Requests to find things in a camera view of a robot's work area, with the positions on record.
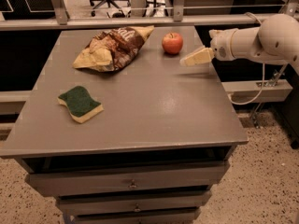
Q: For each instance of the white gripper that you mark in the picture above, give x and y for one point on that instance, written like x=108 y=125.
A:
x=220 y=46

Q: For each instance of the red apple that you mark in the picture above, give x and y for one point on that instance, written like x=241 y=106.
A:
x=172 y=43

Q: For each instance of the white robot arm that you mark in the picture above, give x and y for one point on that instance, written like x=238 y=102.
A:
x=275 y=41

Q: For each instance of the green and yellow sponge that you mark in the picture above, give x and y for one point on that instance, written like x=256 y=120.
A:
x=80 y=105

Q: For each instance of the brown crumpled chip bag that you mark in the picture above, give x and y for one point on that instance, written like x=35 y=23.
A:
x=111 y=51

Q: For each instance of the grey drawer cabinet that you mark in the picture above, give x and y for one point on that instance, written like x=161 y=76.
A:
x=151 y=156

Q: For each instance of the black office chair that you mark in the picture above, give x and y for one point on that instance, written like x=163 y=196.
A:
x=95 y=4

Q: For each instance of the metal railing frame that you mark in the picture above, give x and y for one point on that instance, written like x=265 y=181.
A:
x=87 y=14

